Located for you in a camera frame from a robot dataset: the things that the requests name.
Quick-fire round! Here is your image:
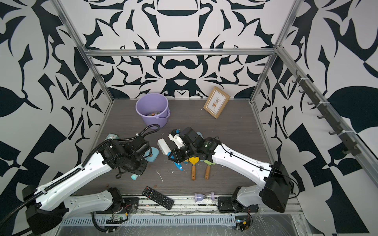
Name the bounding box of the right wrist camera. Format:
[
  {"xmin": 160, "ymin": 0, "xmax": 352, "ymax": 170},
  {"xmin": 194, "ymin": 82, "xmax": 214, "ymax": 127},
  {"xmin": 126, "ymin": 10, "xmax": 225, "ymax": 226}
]
[{"xmin": 168, "ymin": 129, "xmax": 185, "ymax": 149}]

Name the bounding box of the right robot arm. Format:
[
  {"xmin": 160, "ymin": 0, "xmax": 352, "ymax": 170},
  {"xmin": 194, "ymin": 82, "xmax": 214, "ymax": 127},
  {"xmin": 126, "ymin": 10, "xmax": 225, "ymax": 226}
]
[{"xmin": 168, "ymin": 127, "xmax": 296, "ymax": 213}]

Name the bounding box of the white blue cleaning brush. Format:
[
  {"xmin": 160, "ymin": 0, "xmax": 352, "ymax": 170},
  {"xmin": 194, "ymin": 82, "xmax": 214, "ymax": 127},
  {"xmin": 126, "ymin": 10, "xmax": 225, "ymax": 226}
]
[{"xmin": 157, "ymin": 139, "xmax": 183, "ymax": 171}]

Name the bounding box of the purple sand timer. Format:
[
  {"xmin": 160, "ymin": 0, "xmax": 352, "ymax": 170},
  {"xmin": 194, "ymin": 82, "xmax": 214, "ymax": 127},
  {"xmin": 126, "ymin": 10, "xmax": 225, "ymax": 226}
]
[{"xmin": 194, "ymin": 192, "xmax": 215, "ymax": 202}]

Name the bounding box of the light blue scoop trowel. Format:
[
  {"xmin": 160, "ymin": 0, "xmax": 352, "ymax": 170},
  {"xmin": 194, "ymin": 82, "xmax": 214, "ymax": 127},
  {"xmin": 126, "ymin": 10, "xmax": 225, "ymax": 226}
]
[{"xmin": 143, "ymin": 147, "xmax": 159, "ymax": 163}]

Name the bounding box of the wooden picture frame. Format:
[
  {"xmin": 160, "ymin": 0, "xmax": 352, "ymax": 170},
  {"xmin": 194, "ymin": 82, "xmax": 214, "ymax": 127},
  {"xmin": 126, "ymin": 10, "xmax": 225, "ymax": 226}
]
[{"xmin": 203, "ymin": 87, "xmax": 230, "ymax": 119}]

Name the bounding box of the light green small trowel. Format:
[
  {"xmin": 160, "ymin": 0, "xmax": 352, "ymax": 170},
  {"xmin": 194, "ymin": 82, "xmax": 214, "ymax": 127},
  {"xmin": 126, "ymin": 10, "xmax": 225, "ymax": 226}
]
[{"xmin": 204, "ymin": 160, "xmax": 215, "ymax": 180}]

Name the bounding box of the purple plastic bucket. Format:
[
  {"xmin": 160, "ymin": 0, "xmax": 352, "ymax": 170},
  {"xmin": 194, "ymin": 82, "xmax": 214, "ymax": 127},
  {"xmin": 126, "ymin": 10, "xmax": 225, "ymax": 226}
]
[{"xmin": 135, "ymin": 93, "xmax": 171, "ymax": 128}]

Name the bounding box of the wall hook rail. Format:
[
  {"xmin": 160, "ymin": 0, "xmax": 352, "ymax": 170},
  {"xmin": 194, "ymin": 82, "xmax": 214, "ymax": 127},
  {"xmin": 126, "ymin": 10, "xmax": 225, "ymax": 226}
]
[{"xmin": 294, "ymin": 75, "xmax": 362, "ymax": 156}]

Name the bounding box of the small teal alarm clock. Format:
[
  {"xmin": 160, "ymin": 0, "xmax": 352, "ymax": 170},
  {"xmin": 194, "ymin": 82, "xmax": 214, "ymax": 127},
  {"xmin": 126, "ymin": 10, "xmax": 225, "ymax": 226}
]
[{"xmin": 106, "ymin": 133, "xmax": 119, "ymax": 140}]

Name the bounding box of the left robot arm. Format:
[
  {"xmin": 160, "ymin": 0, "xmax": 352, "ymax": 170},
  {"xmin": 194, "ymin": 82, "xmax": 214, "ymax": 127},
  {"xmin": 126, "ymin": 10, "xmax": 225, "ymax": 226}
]
[{"xmin": 1, "ymin": 124, "xmax": 160, "ymax": 234}]

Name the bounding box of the black remote control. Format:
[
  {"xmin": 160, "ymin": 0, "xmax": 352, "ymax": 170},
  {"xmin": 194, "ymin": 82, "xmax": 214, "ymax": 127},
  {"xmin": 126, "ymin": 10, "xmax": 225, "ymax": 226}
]
[{"xmin": 142, "ymin": 186, "xmax": 174, "ymax": 210}]

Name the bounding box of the yellow scoop trowel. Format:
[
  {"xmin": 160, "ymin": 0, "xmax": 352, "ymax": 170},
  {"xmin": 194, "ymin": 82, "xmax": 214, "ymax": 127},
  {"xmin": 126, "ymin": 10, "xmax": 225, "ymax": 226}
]
[{"xmin": 189, "ymin": 157, "xmax": 199, "ymax": 181}]

